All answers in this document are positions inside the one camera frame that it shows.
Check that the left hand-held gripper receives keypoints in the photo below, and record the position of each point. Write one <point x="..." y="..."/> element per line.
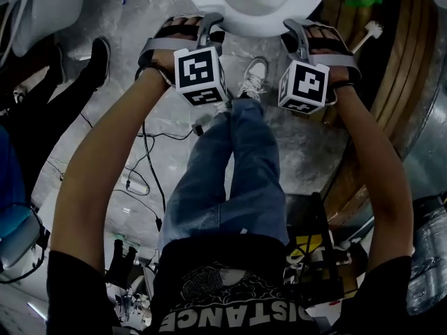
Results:
<point x="199" y="72"/>

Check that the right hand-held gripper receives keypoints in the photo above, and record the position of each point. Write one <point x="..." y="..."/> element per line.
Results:
<point x="307" y="86"/>

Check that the person's right forearm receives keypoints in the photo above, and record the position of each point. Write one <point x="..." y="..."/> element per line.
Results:
<point x="370" y="159"/>

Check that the person's left forearm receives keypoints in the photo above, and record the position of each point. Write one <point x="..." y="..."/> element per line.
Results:
<point x="104" y="145"/>

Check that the white toilet brush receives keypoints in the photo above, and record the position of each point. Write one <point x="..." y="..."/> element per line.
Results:
<point x="373" y="29"/>

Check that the compact white toilet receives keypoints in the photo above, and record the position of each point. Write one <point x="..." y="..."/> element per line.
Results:
<point x="52" y="5"/>

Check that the person's right hand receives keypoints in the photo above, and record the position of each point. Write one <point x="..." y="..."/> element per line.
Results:
<point x="323" y="33"/>

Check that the person's left hand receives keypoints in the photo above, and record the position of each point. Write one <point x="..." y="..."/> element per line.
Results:
<point x="183" y="23"/>

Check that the person's white shoe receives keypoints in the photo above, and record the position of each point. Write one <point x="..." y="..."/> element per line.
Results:
<point x="255" y="75"/>

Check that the wooden plank platform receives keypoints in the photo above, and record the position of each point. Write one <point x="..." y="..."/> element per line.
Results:
<point x="401" y="65"/>

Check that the person's blue jeans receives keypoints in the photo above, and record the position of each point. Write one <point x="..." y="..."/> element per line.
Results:
<point x="244" y="173"/>

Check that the yellow box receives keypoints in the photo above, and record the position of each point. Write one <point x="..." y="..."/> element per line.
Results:
<point x="307" y="246"/>

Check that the shrink-wrapped bottle pack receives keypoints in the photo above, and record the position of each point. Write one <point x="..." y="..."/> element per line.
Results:
<point x="429" y="257"/>

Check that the person's black printed T-shirt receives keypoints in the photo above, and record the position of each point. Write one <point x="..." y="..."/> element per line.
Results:
<point x="227" y="312"/>

